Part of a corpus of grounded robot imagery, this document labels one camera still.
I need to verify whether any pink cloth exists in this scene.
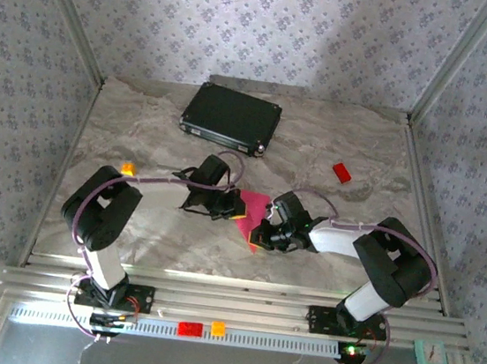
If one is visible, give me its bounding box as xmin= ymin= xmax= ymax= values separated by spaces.
xmin=229 ymin=189 xmax=275 ymax=256

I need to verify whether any red toy brick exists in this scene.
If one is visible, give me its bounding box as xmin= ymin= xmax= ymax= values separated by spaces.
xmin=331 ymin=161 xmax=355 ymax=185

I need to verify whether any black hard case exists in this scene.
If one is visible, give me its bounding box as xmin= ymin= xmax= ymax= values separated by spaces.
xmin=176 ymin=78 xmax=286 ymax=160

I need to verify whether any red tag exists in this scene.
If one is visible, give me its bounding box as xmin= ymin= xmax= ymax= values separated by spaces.
xmin=176 ymin=320 xmax=205 ymax=339

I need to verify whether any right controller board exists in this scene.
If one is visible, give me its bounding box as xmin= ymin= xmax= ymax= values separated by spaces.
xmin=335 ymin=340 xmax=374 ymax=364

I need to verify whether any teal small clock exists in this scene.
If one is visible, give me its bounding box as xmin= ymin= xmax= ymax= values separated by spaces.
xmin=410 ymin=338 xmax=450 ymax=364

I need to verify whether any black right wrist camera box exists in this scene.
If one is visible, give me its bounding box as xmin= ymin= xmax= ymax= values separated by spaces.
xmin=269 ymin=189 xmax=315 ymax=229

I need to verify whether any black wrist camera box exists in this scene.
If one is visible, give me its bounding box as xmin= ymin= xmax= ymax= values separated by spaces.
xmin=269 ymin=189 xmax=315 ymax=229
xmin=196 ymin=152 xmax=232 ymax=188

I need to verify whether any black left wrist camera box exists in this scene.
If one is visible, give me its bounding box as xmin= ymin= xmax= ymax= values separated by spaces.
xmin=196 ymin=152 xmax=232 ymax=188

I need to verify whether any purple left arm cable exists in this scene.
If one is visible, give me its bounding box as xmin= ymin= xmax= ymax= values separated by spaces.
xmin=60 ymin=131 xmax=248 ymax=358

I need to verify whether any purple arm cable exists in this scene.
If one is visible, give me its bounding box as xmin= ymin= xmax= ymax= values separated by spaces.
xmin=60 ymin=131 xmax=248 ymax=358
xmin=273 ymin=187 xmax=447 ymax=364

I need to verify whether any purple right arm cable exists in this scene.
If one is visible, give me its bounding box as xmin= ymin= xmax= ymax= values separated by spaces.
xmin=273 ymin=187 xmax=447 ymax=364

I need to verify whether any aluminium frame beam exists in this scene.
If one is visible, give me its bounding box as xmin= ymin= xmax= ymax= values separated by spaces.
xmin=0 ymin=247 xmax=476 ymax=358

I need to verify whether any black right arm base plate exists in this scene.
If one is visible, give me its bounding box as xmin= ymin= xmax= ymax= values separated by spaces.
xmin=305 ymin=304 xmax=391 ymax=344

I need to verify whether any grey slotted cable duct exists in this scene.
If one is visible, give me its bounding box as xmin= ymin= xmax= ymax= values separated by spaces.
xmin=8 ymin=300 xmax=356 ymax=363

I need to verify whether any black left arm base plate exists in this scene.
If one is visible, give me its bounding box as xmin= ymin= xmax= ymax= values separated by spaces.
xmin=71 ymin=275 xmax=157 ymax=316

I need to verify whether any aluminium side rail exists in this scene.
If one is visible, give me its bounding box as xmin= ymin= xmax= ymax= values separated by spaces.
xmin=381 ymin=115 xmax=475 ymax=317
xmin=18 ymin=72 xmax=106 ymax=274

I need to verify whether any aluminium upright post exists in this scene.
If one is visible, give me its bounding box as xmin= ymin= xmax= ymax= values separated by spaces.
xmin=13 ymin=0 xmax=116 ymax=90
xmin=406 ymin=0 xmax=487 ymax=133

